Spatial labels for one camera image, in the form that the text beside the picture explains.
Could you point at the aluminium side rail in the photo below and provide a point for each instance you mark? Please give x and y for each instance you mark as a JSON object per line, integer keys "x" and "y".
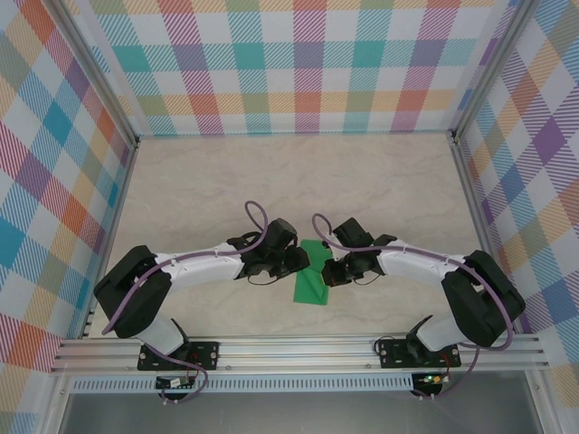
{"x": 122, "y": 190}
{"x": 470, "y": 190}

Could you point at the aluminium frame post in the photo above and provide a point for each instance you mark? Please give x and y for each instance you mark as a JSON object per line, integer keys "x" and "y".
{"x": 99, "y": 72}
{"x": 493, "y": 68}

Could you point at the grey metal shelf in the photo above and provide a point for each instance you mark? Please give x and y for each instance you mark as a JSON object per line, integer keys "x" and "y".
{"x": 294, "y": 416}

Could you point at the green paper sheet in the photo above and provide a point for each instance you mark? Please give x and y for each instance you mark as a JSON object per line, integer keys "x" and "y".
{"x": 307, "y": 294}

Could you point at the aluminium mounting rail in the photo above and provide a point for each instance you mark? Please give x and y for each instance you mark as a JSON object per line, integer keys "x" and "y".
{"x": 294, "y": 352}

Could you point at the small dark circuit board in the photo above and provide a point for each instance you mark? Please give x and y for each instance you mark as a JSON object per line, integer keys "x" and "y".
{"x": 174, "y": 384}

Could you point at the circuit board with green light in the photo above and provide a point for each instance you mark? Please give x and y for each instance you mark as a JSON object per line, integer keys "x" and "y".
{"x": 429, "y": 379}

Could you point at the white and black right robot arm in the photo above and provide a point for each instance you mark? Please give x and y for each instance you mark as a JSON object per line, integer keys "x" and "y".
{"x": 416, "y": 271}

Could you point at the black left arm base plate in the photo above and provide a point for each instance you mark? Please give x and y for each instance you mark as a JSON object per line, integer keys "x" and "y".
{"x": 210, "y": 355}

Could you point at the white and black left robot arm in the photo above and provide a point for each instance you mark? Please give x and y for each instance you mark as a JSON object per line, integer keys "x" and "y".
{"x": 203, "y": 271}

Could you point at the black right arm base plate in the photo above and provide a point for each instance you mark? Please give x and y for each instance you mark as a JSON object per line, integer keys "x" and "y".
{"x": 389, "y": 357}

